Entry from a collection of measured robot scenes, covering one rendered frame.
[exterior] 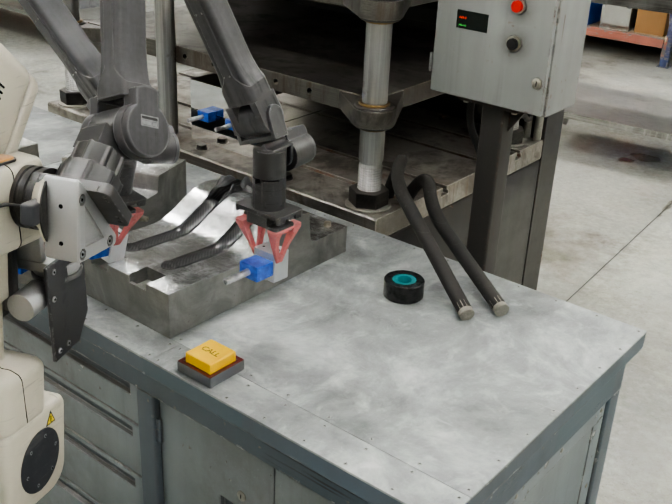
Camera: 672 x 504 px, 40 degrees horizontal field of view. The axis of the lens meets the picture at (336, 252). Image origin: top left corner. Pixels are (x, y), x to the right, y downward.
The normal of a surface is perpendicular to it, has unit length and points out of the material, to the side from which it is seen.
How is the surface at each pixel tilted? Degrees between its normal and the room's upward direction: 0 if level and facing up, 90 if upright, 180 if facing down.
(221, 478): 90
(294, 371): 0
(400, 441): 0
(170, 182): 90
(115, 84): 70
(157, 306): 90
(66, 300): 90
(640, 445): 0
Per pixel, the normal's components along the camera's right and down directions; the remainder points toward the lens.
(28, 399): 0.96, 0.16
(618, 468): 0.04, -0.90
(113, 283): -0.63, 0.31
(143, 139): 0.80, -0.07
